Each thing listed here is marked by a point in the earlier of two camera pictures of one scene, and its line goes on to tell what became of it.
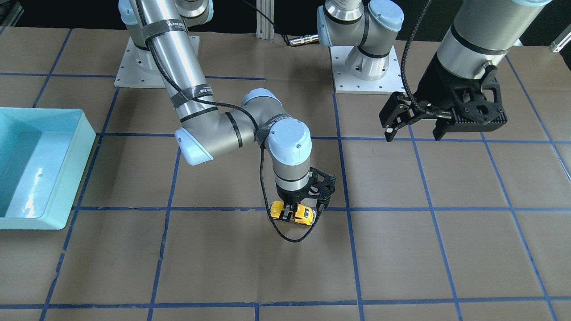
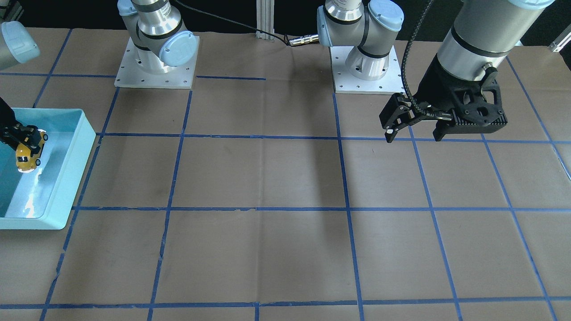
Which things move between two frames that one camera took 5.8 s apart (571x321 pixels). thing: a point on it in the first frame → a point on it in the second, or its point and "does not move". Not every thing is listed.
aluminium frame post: [265, 29] does not move
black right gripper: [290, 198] → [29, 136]
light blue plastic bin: [43, 153] does not move
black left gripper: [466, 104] does not move
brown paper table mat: [474, 225] does not move
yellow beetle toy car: [304, 215] → [25, 162]
